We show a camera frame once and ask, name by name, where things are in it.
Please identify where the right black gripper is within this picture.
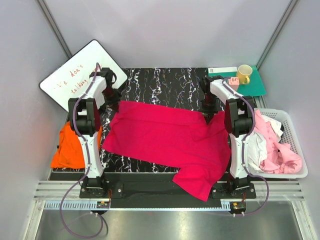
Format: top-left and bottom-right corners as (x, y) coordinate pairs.
(201, 93), (218, 126)

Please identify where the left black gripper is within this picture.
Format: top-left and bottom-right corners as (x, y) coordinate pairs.
(101, 86), (121, 113)

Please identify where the magenta t shirt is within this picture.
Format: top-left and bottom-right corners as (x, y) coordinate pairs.
(102, 101), (231, 202)

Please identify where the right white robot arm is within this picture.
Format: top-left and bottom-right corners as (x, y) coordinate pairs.
(199, 75), (255, 199)

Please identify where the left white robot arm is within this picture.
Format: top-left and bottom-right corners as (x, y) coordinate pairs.
(68, 66), (121, 198)

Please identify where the pink cube block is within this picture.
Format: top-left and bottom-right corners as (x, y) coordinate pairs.
(228, 76), (240, 91)

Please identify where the white board with red writing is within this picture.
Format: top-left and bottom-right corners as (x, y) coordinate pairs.
(39, 39), (128, 111)

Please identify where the green cutting mat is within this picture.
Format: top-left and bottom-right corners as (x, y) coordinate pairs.
(207, 65), (267, 97)

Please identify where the white t shirt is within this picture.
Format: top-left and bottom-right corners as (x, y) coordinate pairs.
(248, 112), (283, 173)

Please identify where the yellow mug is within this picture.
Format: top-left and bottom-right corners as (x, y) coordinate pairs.
(236, 64), (253, 85)

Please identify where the orange folded t shirt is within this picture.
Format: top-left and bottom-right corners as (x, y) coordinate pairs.
(50, 122), (103, 169)

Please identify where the white plastic laundry basket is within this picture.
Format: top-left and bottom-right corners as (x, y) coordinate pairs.
(247, 108), (308, 179)

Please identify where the pink t shirt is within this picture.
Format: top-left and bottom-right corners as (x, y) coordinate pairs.
(255, 109), (302, 174)

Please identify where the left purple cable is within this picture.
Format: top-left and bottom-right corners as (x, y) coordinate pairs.
(59, 62), (110, 238)

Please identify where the purple cable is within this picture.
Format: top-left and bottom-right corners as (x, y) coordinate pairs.
(59, 62), (110, 238)
(222, 76), (271, 217)

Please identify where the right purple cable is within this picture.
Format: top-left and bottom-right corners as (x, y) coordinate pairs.
(222, 76), (271, 217)

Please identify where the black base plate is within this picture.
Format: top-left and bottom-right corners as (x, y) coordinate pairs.
(80, 172), (257, 202)

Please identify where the aluminium rail frame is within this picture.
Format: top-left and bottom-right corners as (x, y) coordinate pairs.
(23, 180), (319, 240)

